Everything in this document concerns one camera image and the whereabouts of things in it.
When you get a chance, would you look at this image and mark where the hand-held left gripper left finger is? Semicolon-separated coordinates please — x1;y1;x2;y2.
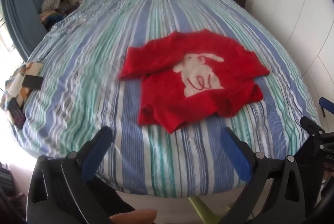
26;126;114;224

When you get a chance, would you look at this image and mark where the bed with striped duvet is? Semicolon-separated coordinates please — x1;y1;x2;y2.
8;0;320;198

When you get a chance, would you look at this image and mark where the green plastic object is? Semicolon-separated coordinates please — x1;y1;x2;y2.
188;196;230;224

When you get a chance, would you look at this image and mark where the white wardrobe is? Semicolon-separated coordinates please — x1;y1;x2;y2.
245;0;334;99

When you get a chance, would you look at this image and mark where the red sweater with white rabbit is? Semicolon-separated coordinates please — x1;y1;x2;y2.
119;29;270;135

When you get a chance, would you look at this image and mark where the patterned patchwork cloth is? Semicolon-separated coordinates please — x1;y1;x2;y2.
0;62;44;130

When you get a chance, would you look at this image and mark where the black flat rectangular object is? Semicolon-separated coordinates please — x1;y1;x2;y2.
22;76;44;90

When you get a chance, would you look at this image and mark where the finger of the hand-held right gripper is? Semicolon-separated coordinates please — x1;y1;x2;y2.
319;97;334;118
300;116;326;136

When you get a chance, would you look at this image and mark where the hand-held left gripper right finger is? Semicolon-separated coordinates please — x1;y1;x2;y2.
220;127;306;224

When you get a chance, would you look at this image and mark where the blue curtain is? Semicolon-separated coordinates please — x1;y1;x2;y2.
0;0;58;62

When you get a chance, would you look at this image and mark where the person's left hand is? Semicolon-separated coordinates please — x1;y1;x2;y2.
109;209;157;224

